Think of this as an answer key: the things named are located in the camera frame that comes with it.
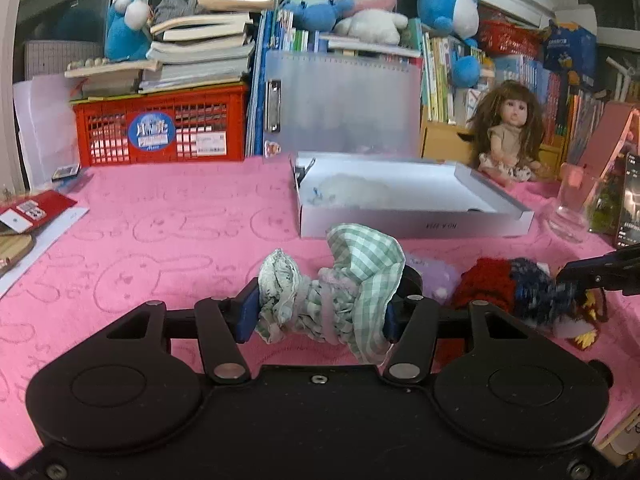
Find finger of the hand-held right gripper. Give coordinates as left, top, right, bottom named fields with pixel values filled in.
left=556, top=244, right=640, bottom=297

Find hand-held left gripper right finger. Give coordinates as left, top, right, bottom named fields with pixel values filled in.
left=381, top=264, right=548, bottom=386

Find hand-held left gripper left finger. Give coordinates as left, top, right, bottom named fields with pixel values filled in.
left=102, top=277, right=262, bottom=386

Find green checked doll dress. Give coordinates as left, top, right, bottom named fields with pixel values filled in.
left=255, top=223, right=407, bottom=366

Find purple plush toy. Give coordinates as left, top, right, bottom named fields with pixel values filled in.
left=404, top=254, right=461, bottom=303

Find navy patterned cloth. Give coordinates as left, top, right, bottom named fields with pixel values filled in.
left=510, top=257, right=586, bottom=328

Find white shallow cardboard box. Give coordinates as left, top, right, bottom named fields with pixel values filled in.
left=290, top=151, right=535, bottom=239

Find red knitted cloth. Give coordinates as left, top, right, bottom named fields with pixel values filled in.
left=452, top=257, right=518, bottom=313

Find white fluffy pompom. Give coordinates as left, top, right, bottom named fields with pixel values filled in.
left=552, top=316, right=598, bottom=339

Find green moss plant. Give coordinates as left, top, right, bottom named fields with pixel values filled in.
left=589, top=180, right=623, bottom=233

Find pink rabbit print towel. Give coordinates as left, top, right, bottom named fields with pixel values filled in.
left=0, top=155, right=640, bottom=461

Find pink box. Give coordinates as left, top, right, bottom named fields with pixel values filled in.
left=575, top=101, right=640, bottom=181

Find translucent plastic bag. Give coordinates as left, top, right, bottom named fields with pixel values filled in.
left=312, top=172, right=401, bottom=208

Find beige cardboard piece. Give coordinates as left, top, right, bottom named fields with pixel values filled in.
left=592, top=400, right=640, bottom=463

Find doll with brown hair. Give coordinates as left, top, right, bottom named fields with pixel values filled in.
left=467, top=80, right=546, bottom=188

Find row of thin colourful books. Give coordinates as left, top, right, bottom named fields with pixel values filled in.
left=492, top=55, right=621, bottom=166

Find wooden drawer box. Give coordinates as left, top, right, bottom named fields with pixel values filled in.
left=420, top=120, right=568, bottom=168

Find white metal rack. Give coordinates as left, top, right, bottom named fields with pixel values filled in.
left=607, top=55, right=640, bottom=101

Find white paper sheet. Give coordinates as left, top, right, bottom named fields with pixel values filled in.
left=0, top=205, right=90, bottom=298

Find red plastic crate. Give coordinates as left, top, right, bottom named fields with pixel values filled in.
left=70, top=84, right=250, bottom=167

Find translucent clipboard folder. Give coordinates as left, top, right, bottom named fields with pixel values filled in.
left=264, top=50, right=423, bottom=158

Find blue printed box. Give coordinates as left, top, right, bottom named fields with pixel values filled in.
left=542, top=20, right=598, bottom=86

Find red booklet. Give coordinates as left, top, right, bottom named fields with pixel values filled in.
left=0, top=190, right=78, bottom=233

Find round wooden board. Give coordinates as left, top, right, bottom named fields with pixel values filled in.
left=0, top=232, right=36, bottom=277

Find red mesh basket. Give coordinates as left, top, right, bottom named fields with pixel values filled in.
left=477, top=19, right=551, bottom=58

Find row of upright children's books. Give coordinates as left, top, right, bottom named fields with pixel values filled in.
left=245, top=7, right=493, bottom=158

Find stack of lying books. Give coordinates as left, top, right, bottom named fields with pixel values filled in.
left=65, top=0, right=276, bottom=96

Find white plastic sheet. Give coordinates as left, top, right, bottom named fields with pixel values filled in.
left=12, top=77, right=81, bottom=193

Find pink white rabbit plush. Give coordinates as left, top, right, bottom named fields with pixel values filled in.
left=321, top=0, right=410, bottom=45

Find blue white cat plush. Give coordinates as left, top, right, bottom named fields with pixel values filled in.
left=104, top=0, right=153, bottom=63

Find blue elephant plush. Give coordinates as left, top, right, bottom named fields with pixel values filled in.
left=279, top=0, right=357, bottom=32

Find blue white plush toy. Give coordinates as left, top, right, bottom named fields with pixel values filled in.
left=416, top=0, right=482, bottom=88

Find grey cloth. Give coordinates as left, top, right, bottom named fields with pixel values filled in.
left=152, top=0, right=201, bottom=18

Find grey grid mat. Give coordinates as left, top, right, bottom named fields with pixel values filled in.
left=25, top=40, right=108, bottom=81

